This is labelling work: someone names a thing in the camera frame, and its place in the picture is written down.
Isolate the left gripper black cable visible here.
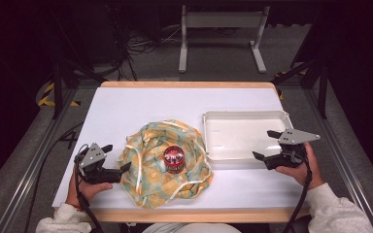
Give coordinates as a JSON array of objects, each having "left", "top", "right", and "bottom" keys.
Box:
[{"left": 73, "top": 144, "right": 105, "bottom": 233}]

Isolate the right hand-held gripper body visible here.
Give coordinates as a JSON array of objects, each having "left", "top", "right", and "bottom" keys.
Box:
[{"left": 264, "top": 128, "right": 322, "bottom": 171}]

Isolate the white metal stand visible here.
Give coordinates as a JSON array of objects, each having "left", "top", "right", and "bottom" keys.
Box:
[{"left": 178, "top": 4, "right": 271, "bottom": 75}]

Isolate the aluminium rail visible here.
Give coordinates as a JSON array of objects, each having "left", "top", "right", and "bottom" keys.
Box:
[
  {"left": 0, "top": 87, "right": 80, "bottom": 233},
  {"left": 303, "top": 86, "right": 373, "bottom": 233}
]

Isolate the person's right hand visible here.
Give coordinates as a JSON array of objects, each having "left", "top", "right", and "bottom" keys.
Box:
[{"left": 274, "top": 142, "right": 325, "bottom": 190}]

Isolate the bundle of floor cables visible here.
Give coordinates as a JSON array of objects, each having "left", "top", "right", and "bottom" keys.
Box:
[{"left": 108, "top": 23, "right": 183, "bottom": 82}]

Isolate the yellow black hazard tape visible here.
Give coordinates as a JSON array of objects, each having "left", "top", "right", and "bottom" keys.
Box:
[{"left": 37, "top": 82, "right": 81, "bottom": 108}]

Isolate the yellow green patterned cloth bag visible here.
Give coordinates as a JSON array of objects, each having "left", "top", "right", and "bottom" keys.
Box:
[{"left": 116, "top": 118, "right": 215, "bottom": 210}]

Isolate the person's lap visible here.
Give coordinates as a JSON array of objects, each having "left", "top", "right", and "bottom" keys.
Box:
[{"left": 141, "top": 222, "right": 243, "bottom": 233}]

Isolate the black metal stand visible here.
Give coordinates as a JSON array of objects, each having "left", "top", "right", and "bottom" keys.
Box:
[
  {"left": 50, "top": 6, "right": 109, "bottom": 119},
  {"left": 271, "top": 56, "right": 330, "bottom": 119}
]

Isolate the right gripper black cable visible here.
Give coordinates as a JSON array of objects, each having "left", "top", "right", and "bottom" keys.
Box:
[{"left": 282, "top": 151, "right": 314, "bottom": 233}]

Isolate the person's left hand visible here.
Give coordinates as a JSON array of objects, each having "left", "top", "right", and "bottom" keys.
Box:
[{"left": 65, "top": 168, "right": 114, "bottom": 209}]

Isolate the white table mat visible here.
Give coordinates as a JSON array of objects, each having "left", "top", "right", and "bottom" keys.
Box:
[{"left": 51, "top": 86, "right": 309, "bottom": 210}]

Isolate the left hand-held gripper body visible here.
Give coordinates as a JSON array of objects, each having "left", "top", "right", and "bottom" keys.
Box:
[{"left": 74, "top": 142, "right": 122, "bottom": 185}]

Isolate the black floor cable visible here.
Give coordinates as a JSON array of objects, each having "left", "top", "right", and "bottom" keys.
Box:
[{"left": 22, "top": 122, "right": 85, "bottom": 233}]

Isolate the red round jar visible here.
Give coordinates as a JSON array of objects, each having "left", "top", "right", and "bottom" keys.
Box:
[{"left": 162, "top": 145, "right": 187, "bottom": 175}]

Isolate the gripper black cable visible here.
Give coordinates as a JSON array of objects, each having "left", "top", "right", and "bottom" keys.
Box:
[
  {"left": 73, "top": 144, "right": 105, "bottom": 233},
  {"left": 282, "top": 151, "right": 314, "bottom": 233}
]

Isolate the white plastic tray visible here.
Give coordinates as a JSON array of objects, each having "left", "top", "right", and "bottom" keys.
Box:
[{"left": 201, "top": 110, "right": 295, "bottom": 165}]

